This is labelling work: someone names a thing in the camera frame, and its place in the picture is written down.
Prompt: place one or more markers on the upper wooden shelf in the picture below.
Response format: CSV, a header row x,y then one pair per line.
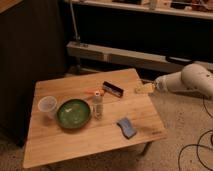
x,y
150,6

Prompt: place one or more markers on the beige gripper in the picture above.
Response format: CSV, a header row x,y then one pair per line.
x,y
145,88

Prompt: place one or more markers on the clear plastic bottle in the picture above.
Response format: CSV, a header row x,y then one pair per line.
x,y
97,105

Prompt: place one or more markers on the orange chili pepper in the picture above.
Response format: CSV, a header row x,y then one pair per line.
x,y
91,92

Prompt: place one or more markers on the metal pole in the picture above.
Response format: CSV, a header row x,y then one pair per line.
x,y
77,37

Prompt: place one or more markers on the green ceramic bowl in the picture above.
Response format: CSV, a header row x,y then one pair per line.
x,y
73,114

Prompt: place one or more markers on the black rectangular box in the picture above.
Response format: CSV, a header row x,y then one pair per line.
x,y
110,88

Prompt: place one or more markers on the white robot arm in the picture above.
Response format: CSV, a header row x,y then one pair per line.
x,y
192,78

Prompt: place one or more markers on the clear plastic cup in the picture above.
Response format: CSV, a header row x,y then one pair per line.
x,y
48,106

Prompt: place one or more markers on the blue sponge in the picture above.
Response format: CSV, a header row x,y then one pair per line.
x,y
126,127

